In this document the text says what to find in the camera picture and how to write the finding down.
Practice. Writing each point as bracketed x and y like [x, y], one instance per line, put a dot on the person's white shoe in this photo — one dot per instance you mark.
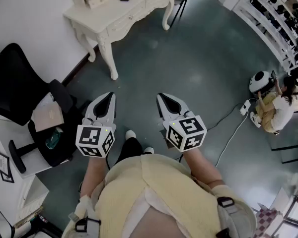
[148, 150]
[130, 134]

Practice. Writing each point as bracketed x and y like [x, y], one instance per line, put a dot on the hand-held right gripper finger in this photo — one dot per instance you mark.
[162, 108]
[182, 105]

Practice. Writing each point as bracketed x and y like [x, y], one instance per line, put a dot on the person's right forearm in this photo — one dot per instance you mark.
[203, 167]

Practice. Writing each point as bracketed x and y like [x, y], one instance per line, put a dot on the white boxy appliance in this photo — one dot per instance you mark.
[0, 222]

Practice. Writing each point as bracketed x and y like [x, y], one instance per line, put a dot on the black office chair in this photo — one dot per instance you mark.
[12, 83]

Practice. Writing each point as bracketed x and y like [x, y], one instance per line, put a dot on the white low cabinet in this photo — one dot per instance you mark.
[32, 197]

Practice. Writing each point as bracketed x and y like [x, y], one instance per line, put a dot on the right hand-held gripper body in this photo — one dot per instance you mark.
[186, 133]

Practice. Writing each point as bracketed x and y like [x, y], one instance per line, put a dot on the black stand legs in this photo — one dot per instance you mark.
[180, 6]

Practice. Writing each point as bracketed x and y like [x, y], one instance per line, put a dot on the white shelf with black gear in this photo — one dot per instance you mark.
[275, 16]

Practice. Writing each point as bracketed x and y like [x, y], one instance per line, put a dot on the person's left white shoe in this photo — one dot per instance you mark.
[130, 134]

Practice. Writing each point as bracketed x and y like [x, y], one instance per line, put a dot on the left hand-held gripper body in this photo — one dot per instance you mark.
[94, 137]

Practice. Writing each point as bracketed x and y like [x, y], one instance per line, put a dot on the black framed glass panel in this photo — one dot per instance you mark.
[290, 142]

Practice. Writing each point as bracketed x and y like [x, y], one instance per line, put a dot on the black framed picture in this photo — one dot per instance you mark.
[3, 163]
[7, 177]

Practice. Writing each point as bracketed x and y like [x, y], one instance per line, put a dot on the white power strip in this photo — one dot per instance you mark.
[245, 107]

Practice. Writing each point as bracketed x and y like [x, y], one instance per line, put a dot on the person's pale yellow top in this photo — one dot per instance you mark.
[144, 195]

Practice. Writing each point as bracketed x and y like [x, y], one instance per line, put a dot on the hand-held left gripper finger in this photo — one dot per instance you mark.
[90, 109]
[113, 113]

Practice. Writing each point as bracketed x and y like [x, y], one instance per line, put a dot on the beige book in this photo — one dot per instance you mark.
[48, 118]

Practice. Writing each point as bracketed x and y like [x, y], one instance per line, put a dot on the white round helmet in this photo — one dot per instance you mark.
[259, 82]

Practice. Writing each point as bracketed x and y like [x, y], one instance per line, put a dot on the person's right white shoe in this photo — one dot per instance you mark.
[148, 150]

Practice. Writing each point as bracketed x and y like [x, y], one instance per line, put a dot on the person's black trouser legs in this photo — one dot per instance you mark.
[130, 150]

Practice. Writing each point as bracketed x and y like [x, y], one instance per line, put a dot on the white dressing table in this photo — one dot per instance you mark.
[134, 11]

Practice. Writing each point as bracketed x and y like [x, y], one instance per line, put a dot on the green packet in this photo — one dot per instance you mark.
[54, 139]

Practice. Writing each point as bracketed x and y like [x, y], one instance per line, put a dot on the person's left forearm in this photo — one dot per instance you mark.
[93, 175]

